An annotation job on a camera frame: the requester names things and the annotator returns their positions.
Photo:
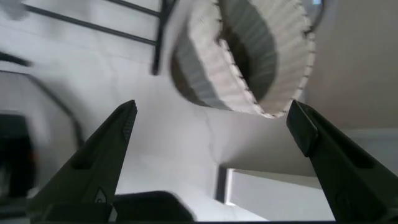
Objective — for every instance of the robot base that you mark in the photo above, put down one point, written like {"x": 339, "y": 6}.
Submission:
{"x": 46, "y": 109}

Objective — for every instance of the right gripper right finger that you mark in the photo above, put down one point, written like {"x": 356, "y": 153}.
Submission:
{"x": 357, "y": 186}

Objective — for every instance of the black clothes rack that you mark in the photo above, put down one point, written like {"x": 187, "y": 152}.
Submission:
{"x": 157, "y": 56}

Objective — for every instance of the white laundry basket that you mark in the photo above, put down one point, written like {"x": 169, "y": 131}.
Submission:
{"x": 280, "y": 62}

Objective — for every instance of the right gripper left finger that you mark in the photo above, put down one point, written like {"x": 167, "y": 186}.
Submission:
{"x": 71, "y": 193}

